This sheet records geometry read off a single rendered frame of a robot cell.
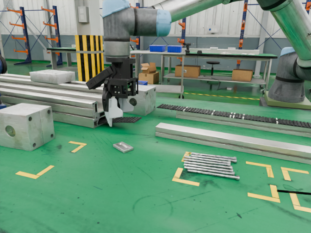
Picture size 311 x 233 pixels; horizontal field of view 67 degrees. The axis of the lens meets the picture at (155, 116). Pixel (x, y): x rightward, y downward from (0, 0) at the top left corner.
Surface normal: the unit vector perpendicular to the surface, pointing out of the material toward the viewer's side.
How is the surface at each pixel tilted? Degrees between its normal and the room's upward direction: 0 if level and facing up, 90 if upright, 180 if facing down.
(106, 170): 0
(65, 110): 90
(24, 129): 90
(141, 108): 90
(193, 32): 90
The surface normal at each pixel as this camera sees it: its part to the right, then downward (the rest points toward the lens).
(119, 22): 0.26, 0.31
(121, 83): -0.40, 0.28
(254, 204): 0.02, -0.95
